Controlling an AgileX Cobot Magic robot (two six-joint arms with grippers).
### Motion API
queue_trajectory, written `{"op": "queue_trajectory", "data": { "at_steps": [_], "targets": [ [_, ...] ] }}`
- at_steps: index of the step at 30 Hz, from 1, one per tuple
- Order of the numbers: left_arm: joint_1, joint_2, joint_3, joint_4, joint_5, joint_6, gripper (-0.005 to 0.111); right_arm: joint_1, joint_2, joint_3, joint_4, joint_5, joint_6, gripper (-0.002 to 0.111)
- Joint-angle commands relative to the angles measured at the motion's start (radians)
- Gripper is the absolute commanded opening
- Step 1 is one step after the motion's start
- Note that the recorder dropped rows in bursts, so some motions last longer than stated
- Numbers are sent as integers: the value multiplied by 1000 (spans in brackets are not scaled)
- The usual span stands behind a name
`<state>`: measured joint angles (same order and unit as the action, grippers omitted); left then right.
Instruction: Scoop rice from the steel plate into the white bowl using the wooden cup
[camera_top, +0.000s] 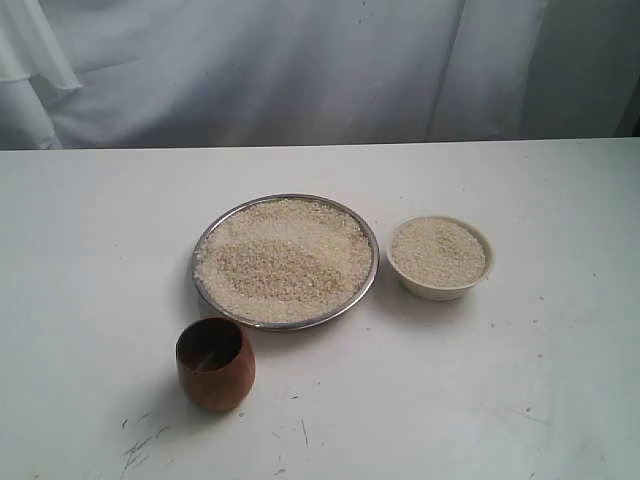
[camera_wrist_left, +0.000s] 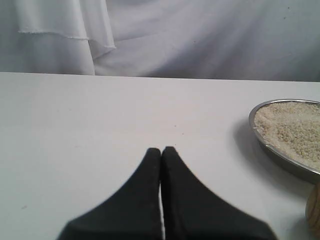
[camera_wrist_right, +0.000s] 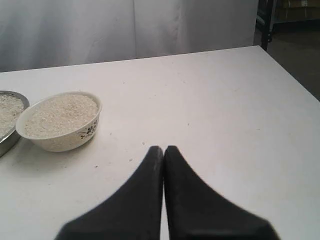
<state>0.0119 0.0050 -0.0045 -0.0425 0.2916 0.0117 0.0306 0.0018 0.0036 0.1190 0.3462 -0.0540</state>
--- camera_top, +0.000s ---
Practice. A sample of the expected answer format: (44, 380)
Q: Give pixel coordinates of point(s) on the brown wooden cup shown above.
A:
(215, 363)

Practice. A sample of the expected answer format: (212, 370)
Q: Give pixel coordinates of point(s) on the round metal rice tray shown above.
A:
(285, 262)

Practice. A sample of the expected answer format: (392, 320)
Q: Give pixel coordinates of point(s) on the white bowl of rice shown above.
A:
(439, 258)

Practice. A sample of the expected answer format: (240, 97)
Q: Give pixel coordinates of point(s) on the white backdrop curtain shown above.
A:
(141, 74)

